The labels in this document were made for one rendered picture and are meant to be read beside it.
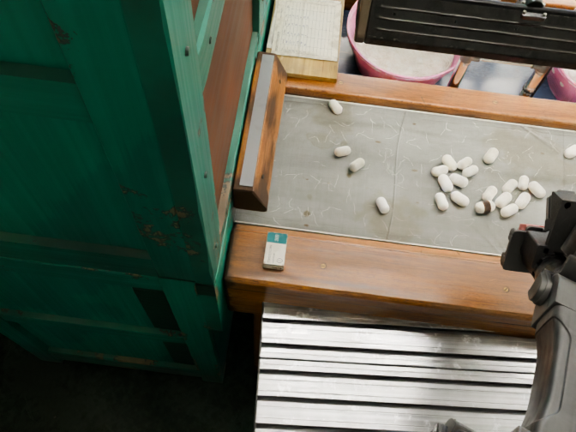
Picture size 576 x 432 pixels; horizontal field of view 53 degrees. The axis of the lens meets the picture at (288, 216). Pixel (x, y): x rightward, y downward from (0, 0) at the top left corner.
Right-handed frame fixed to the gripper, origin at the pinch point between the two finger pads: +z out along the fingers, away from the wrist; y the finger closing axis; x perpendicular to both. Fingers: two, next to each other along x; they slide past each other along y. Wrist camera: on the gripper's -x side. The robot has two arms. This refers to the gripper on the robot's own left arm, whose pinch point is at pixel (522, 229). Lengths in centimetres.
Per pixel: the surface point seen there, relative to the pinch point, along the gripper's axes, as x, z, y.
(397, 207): 4.2, 13.2, 18.0
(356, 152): -2.9, 21.7, 26.5
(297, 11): -26, 43, 42
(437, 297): 13.5, -1.7, 11.1
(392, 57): -19, 42, 20
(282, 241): 8.5, 1.3, 38.3
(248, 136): -7.0, 7.9, 46.4
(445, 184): -0.6, 15.9, 9.6
